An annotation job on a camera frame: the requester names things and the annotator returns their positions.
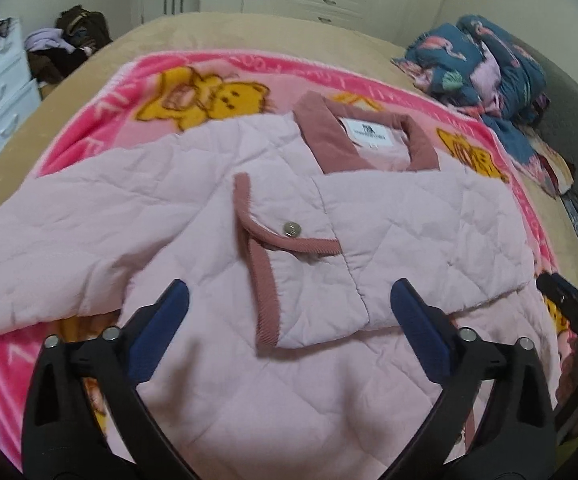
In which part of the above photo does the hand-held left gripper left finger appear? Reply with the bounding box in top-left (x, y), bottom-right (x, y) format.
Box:
top-left (21, 279), bottom-right (200, 480)

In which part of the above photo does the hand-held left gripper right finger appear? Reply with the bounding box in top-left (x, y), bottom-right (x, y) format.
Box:
top-left (390, 279), bottom-right (557, 480)

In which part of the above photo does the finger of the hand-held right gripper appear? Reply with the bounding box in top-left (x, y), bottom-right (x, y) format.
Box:
top-left (536, 272), bottom-right (578, 356)

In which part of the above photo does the pink quilted jacket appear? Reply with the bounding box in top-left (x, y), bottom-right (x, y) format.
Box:
top-left (0, 92), bottom-right (562, 480)

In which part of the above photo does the pink bear printed blanket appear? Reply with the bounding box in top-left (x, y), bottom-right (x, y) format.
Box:
top-left (0, 50), bottom-right (578, 471)

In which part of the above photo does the blue flamingo printed quilt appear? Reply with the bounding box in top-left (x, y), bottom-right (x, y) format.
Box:
top-left (391, 15), bottom-right (577, 196)

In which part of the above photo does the light purple cloth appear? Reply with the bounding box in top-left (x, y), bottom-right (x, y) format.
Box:
top-left (25, 27), bottom-right (77, 54)

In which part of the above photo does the dark brown bag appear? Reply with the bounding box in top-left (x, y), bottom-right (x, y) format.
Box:
top-left (26, 5), bottom-right (114, 86)

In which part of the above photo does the beige bed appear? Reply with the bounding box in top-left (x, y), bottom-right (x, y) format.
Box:
top-left (0, 10), bottom-right (578, 461)

